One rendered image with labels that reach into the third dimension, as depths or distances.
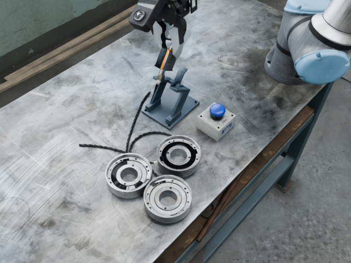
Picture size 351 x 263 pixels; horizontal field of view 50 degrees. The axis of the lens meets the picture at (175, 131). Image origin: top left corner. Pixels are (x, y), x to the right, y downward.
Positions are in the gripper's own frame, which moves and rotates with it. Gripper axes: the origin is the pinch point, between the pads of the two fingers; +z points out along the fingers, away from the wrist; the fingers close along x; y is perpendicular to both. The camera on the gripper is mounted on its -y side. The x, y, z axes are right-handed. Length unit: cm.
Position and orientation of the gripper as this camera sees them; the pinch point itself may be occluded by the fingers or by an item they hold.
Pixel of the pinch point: (168, 53)
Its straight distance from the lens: 88.9
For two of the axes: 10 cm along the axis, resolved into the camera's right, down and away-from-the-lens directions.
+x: -8.1, -3.8, 4.4
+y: 5.8, -6.1, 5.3
